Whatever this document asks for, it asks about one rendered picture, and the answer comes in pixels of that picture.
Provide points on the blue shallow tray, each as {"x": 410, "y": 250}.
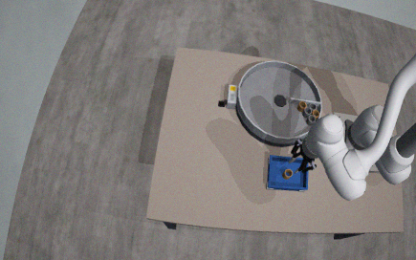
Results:
{"x": 276, "y": 167}

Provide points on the dark grey metal cylinder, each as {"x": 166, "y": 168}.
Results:
{"x": 304, "y": 114}
{"x": 312, "y": 105}
{"x": 310, "y": 120}

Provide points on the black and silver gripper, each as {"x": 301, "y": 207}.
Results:
{"x": 305, "y": 160}

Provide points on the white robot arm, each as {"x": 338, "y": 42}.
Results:
{"x": 346, "y": 167}

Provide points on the bronze bushing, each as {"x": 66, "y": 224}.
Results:
{"x": 289, "y": 171}
{"x": 303, "y": 104}
{"x": 315, "y": 113}

